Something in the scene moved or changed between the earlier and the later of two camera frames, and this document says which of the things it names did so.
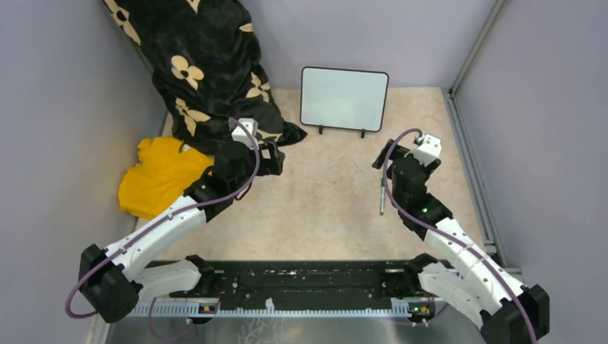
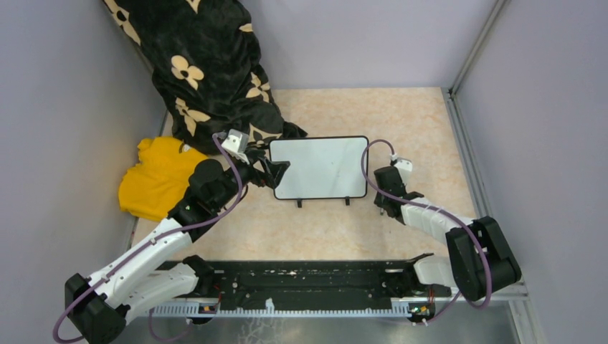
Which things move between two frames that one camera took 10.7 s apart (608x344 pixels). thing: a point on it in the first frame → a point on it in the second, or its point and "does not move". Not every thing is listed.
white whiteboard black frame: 342,98 → 322,168
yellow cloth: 162,174 does not move
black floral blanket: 206,62 does not move
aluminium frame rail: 479,201 does not move
